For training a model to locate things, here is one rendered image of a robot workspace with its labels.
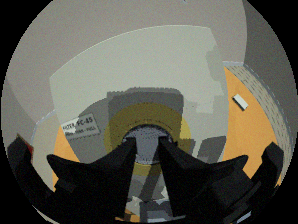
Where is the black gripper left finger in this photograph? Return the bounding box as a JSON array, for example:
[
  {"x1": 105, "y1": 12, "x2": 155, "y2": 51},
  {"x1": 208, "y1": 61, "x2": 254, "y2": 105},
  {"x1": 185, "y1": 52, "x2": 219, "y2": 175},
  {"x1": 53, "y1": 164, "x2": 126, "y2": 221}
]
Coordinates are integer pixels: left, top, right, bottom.
[{"x1": 47, "y1": 136, "x2": 137, "y2": 218}]

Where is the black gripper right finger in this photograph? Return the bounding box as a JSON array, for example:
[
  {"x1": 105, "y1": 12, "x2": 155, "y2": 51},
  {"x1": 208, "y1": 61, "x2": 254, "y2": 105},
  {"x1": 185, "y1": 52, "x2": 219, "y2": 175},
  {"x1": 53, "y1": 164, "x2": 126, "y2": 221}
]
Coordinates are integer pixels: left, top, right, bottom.
[{"x1": 158, "y1": 136, "x2": 249, "y2": 217}]

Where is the grey service panel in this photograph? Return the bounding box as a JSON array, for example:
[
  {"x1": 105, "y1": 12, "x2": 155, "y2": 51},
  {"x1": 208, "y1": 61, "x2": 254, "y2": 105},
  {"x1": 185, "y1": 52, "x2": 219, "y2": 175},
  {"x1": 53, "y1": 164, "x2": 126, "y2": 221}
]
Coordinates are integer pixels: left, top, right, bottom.
[{"x1": 49, "y1": 24, "x2": 229, "y2": 216}]

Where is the white and grey cylinder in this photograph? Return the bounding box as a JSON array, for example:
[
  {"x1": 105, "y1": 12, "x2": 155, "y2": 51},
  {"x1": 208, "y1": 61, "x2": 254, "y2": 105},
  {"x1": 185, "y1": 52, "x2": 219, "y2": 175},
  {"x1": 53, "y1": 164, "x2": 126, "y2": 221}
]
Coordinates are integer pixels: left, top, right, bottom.
[{"x1": 122, "y1": 124, "x2": 172, "y2": 165}]

